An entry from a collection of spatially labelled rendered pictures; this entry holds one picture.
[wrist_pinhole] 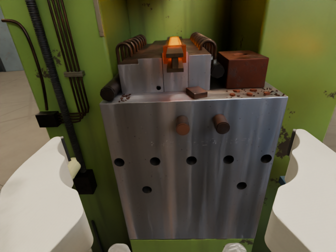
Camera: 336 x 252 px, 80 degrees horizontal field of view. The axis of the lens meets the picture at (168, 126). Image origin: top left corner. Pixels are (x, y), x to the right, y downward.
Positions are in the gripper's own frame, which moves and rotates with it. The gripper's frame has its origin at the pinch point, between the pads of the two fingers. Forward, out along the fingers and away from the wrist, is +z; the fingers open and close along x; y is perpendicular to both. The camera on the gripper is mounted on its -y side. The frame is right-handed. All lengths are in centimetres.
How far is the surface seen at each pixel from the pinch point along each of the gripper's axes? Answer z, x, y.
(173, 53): 22.5, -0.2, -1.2
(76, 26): 47, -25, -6
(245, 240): 27, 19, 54
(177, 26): 81, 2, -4
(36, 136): 176, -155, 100
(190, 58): 33.0, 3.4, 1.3
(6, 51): 560, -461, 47
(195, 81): 33.0, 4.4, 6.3
